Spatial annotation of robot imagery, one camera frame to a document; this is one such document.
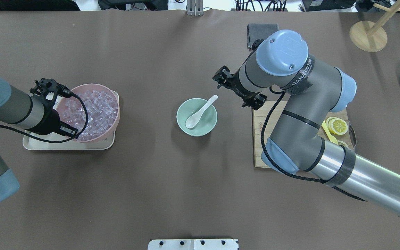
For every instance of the single lemon slice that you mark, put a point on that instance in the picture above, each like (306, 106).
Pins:
(342, 143)

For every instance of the yellow plastic knife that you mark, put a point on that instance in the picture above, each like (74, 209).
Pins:
(330, 137)

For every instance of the beige plastic tray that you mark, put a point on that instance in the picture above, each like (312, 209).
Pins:
(33, 144)

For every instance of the pink bowl of ice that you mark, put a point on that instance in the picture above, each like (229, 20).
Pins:
(97, 115)

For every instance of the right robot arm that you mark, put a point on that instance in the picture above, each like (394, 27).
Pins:
(315, 88)

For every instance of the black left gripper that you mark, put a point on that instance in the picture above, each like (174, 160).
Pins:
(49, 122)

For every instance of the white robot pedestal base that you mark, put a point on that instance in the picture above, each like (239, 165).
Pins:
(194, 244)

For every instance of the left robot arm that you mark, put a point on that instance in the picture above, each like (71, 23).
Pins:
(31, 112)

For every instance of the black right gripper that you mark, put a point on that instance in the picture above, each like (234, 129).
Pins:
(237, 91)

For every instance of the bamboo cutting board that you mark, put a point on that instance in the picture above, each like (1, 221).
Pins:
(258, 120)

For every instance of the wooden cup rack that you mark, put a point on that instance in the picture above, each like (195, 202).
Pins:
(370, 36)

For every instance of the mint green bowl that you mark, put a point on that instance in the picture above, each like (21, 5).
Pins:
(206, 123)

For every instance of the grey folded cloth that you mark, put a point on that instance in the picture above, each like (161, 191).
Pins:
(256, 31)

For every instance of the white ceramic spoon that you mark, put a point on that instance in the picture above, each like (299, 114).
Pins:
(193, 120)

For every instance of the lemon slice stack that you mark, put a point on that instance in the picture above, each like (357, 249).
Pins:
(337, 126)

